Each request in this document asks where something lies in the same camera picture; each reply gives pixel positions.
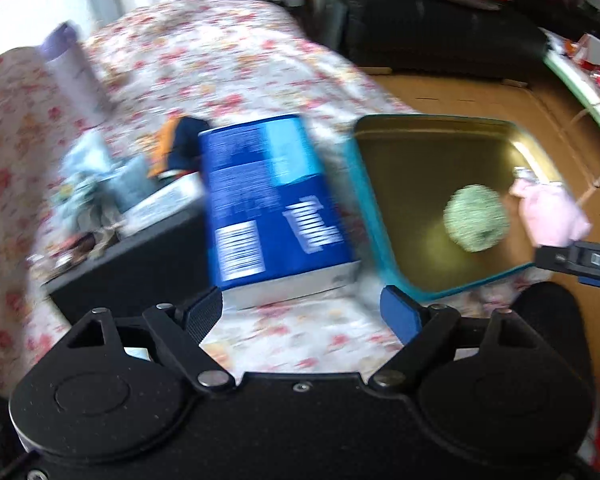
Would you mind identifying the green-edged table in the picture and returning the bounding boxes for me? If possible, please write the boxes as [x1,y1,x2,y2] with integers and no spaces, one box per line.
[542,27,600,157]

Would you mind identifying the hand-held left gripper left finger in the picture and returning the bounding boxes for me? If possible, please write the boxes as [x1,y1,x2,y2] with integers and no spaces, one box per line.
[67,288,234,390]

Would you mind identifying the green scrub ball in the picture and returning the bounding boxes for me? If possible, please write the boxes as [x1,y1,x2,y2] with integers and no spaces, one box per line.
[442,185,511,254]

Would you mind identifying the orange and navy cloth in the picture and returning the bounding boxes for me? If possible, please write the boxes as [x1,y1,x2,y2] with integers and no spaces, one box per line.
[146,116,211,181]

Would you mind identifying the black box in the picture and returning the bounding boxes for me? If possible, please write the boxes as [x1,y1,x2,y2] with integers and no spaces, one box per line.
[45,195,217,328]

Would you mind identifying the red and white packets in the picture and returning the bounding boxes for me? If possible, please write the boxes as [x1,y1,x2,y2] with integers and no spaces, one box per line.
[561,32,600,95]

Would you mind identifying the teal tin box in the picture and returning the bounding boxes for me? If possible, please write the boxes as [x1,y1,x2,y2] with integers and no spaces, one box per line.
[344,114,581,306]

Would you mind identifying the black sofa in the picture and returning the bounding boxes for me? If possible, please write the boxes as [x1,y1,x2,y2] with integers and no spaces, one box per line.
[325,0,552,77]

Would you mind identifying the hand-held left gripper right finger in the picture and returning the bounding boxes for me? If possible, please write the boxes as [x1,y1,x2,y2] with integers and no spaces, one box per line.
[369,285,539,389]

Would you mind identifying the blue tissue box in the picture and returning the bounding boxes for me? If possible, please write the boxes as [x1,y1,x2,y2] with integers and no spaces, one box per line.
[197,114,362,311]

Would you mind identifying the pink soft cloth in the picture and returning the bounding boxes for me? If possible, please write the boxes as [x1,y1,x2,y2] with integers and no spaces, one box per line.
[509,174,592,249]

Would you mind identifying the white flat packet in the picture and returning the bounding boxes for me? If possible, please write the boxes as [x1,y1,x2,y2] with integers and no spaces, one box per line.
[122,174,207,237]

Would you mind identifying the floral tablecloth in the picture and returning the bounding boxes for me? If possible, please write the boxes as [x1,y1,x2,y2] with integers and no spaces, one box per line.
[0,0,423,396]

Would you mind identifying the white bottle with purple lid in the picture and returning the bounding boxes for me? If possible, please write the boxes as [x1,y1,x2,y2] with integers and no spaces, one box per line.
[39,21,115,127]

